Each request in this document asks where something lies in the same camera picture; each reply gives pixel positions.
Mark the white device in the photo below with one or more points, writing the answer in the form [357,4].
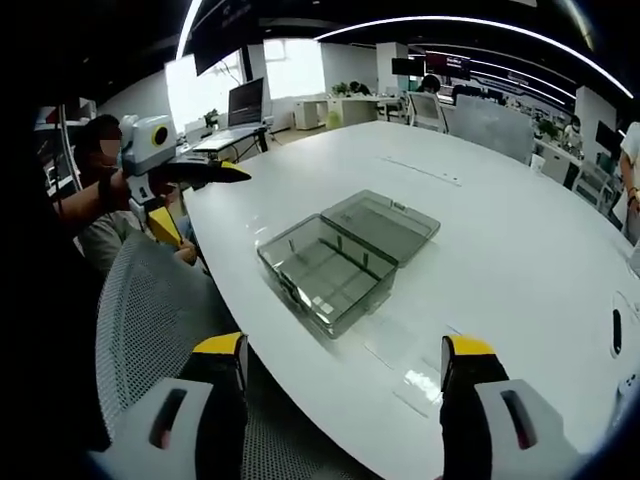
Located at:
[629,386]

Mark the black tripod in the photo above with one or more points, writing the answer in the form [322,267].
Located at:
[262,140]

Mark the grey mesh office chair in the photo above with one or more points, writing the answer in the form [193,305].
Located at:
[427,112]

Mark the wall screen with red picture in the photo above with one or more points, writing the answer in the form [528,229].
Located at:
[447,65]

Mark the transparent grey dual guide fixture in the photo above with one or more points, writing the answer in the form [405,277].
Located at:
[330,270]

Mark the open laptop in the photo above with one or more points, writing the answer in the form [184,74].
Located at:
[246,102]

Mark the person's left hand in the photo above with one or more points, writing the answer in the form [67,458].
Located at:
[121,190]

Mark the grey desk partition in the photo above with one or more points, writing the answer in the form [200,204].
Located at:
[492,127]

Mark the small potted plant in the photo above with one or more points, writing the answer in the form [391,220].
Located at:
[211,118]

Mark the black hanging screen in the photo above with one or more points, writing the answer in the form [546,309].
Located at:
[222,35]

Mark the white office desk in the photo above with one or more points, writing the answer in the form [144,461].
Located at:
[340,111]

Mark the white mesh office chair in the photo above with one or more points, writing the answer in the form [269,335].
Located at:
[150,310]

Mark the leafy desk plant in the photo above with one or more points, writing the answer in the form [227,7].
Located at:
[341,89]

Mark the clear plastic divider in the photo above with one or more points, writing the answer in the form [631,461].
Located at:
[405,372]

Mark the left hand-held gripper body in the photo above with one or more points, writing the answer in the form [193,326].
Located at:
[142,147]

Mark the curved ceiling light strip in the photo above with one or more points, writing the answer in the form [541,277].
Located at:
[475,22]

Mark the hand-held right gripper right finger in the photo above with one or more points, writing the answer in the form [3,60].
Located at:
[480,425]

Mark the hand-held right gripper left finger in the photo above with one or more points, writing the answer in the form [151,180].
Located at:
[200,425]

